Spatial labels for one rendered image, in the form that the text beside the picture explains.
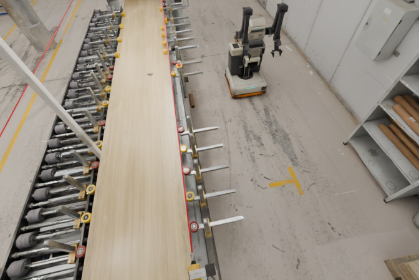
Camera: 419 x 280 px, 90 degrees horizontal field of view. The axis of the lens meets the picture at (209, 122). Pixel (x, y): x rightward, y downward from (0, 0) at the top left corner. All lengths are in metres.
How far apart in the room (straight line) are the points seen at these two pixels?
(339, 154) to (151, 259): 2.77
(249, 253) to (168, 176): 1.30
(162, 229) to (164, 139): 0.88
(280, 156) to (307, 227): 0.95
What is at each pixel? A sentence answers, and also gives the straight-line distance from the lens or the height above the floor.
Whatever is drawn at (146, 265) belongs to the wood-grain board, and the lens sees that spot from 1.91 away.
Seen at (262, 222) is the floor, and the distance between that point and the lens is 2.84.
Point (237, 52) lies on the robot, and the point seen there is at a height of 0.76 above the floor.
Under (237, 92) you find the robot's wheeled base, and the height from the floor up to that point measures 0.19.
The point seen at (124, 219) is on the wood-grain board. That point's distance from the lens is 2.04.
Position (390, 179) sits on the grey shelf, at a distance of 3.52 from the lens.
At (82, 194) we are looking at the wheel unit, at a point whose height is 0.86.
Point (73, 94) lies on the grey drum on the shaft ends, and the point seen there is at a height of 0.84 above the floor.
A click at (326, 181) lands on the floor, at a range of 3.27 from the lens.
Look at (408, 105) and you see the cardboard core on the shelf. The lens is 3.12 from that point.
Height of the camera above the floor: 2.73
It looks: 52 degrees down
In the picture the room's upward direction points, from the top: 5 degrees counter-clockwise
